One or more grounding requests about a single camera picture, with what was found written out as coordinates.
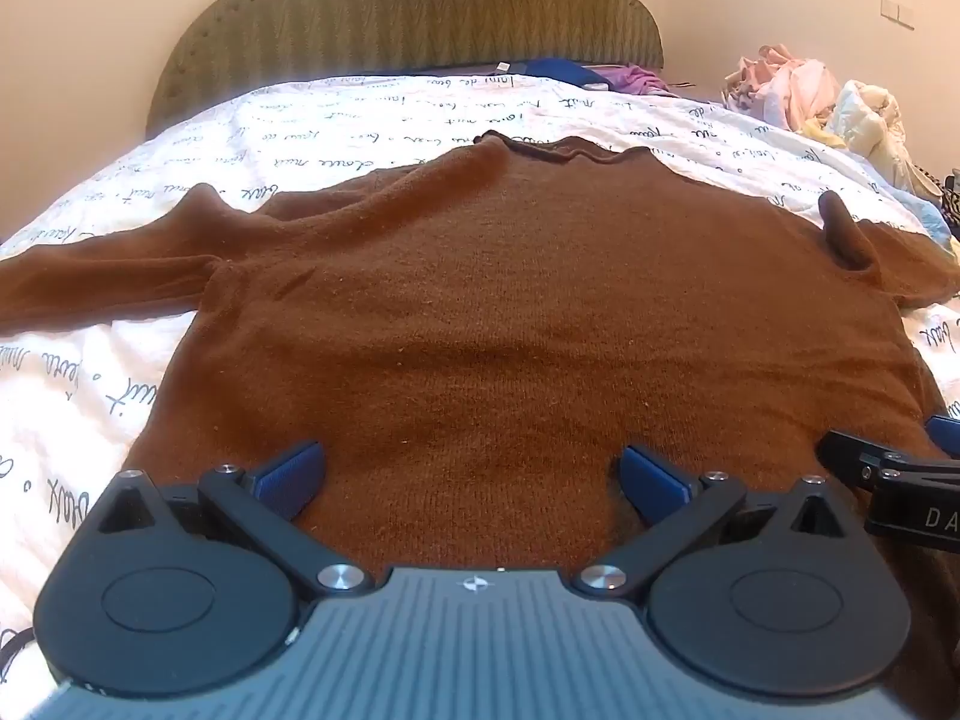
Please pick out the pinkish purple cloth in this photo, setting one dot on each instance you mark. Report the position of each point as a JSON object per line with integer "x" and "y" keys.
{"x": 630, "y": 79}

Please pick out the white script-printed bed cover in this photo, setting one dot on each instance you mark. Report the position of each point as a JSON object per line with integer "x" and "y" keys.
{"x": 90, "y": 360}

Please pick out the white wall switch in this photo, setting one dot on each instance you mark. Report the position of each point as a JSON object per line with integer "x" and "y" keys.
{"x": 898, "y": 13}

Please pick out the dark patterned cloth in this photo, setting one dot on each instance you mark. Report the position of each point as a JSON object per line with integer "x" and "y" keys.
{"x": 949, "y": 202}

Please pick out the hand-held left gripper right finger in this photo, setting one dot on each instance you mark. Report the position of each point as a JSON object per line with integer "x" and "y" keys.
{"x": 656, "y": 480}

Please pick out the cream puffy jacket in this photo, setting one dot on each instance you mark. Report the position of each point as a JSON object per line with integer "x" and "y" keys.
{"x": 877, "y": 127}

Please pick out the brown knit sweater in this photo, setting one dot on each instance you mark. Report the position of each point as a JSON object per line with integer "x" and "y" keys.
{"x": 525, "y": 315}

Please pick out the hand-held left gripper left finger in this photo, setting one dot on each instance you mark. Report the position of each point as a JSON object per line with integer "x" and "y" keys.
{"x": 289, "y": 476}

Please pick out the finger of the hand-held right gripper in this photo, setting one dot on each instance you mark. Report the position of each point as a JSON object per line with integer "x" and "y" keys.
{"x": 847, "y": 451}
{"x": 943, "y": 431}

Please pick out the light blue cloth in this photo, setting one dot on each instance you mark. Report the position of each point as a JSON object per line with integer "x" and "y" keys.
{"x": 926, "y": 214}

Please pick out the green upholstered headboard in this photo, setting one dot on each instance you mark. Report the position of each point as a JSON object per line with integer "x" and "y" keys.
{"x": 405, "y": 7}

